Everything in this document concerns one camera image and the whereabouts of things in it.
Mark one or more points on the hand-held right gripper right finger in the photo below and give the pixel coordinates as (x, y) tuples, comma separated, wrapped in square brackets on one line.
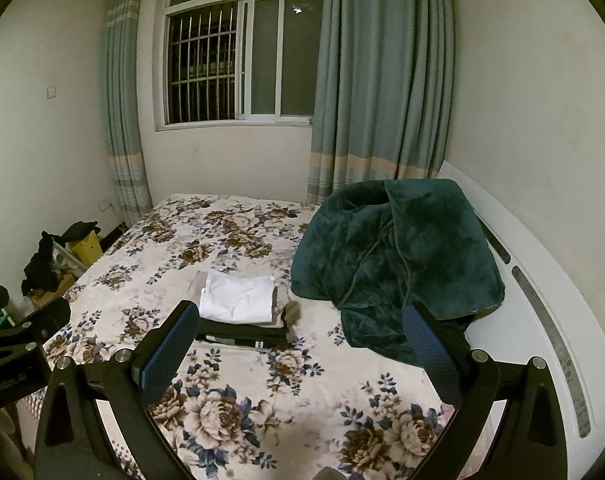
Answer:
[(432, 355)]

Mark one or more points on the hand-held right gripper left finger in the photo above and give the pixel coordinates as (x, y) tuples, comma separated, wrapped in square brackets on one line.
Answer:
[(165, 360)]

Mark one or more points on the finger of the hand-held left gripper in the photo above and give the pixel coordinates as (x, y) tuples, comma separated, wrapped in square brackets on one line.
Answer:
[(50, 315)]

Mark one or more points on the bed with floral sheet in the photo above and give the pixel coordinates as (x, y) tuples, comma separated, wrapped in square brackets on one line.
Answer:
[(242, 240)]

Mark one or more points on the pink checked pillow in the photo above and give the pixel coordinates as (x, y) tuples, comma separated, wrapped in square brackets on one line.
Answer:
[(450, 411)]

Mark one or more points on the wide grey-blue curtain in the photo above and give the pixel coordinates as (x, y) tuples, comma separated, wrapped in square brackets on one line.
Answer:
[(377, 85)]

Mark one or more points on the narrow grey-blue curtain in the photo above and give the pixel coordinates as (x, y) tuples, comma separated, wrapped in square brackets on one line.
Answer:
[(125, 110)]

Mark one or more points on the yellow box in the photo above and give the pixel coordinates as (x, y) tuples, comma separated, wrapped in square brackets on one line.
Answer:
[(85, 250)]

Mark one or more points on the beige folded garment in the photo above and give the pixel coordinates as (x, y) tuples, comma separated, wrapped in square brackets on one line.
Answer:
[(279, 307)]

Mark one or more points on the dark green plush blanket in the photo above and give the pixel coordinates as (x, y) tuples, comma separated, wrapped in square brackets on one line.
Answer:
[(382, 250)]

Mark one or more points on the barred window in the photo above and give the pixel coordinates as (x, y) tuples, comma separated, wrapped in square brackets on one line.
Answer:
[(207, 60)]

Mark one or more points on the black folded garment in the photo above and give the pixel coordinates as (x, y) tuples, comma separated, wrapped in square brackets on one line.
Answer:
[(232, 333)]

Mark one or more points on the dark cloth pile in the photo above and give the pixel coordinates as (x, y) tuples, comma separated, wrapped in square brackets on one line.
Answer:
[(40, 265)]

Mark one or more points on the white wall switch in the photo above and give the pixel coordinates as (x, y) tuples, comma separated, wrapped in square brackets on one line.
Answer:
[(52, 92)]

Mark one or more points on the white t-shirt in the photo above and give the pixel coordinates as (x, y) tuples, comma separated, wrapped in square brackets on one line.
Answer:
[(237, 295)]

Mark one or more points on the white wall socket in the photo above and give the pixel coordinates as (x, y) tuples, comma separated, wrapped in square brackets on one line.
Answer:
[(105, 205)]

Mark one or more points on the olive folded cloth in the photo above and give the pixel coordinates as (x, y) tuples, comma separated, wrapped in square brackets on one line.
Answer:
[(293, 315)]

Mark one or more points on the white headboard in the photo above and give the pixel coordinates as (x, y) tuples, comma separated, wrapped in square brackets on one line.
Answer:
[(537, 260)]

